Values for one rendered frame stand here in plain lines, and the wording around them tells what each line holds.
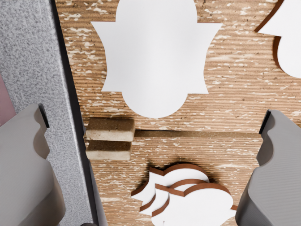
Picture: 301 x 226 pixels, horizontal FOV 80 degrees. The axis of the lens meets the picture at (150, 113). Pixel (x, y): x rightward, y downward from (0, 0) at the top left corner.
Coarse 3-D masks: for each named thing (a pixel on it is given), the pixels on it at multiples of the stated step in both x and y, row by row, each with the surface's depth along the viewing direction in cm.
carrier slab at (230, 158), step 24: (144, 144) 26; (168, 144) 26; (192, 144) 26; (216, 144) 26; (240, 144) 25; (96, 168) 29; (120, 168) 29; (144, 168) 29; (216, 168) 28; (240, 168) 28; (120, 192) 32; (240, 192) 31; (120, 216) 37; (144, 216) 37
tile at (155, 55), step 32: (128, 0) 16; (160, 0) 16; (192, 0) 15; (128, 32) 17; (160, 32) 17; (192, 32) 17; (128, 64) 19; (160, 64) 19; (192, 64) 18; (128, 96) 21; (160, 96) 21
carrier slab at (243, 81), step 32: (64, 0) 17; (96, 0) 17; (224, 0) 16; (256, 0) 16; (64, 32) 18; (96, 32) 18; (224, 32) 18; (256, 32) 18; (96, 64) 20; (224, 64) 19; (256, 64) 19; (96, 96) 22; (192, 96) 22; (224, 96) 21; (256, 96) 21; (288, 96) 21; (160, 128) 24; (192, 128) 24; (224, 128) 24; (256, 128) 24
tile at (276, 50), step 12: (288, 0) 15; (300, 0) 15; (276, 12) 16; (288, 12) 16; (300, 12) 16; (264, 24) 16; (276, 24) 16; (288, 24) 16; (300, 24) 16; (276, 36) 18; (288, 36) 17; (300, 36) 17; (276, 48) 18; (288, 48) 17; (300, 48) 17; (276, 60) 18; (288, 60) 18; (300, 60) 18; (288, 72) 19; (300, 72) 19
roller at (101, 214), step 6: (84, 126) 27; (84, 132) 28; (90, 168) 32; (96, 186) 34; (96, 192) 36; (96, 198) 37; (96, 204) 39; (102, 210) 39; (102, 216) 40; (102, 222) 42
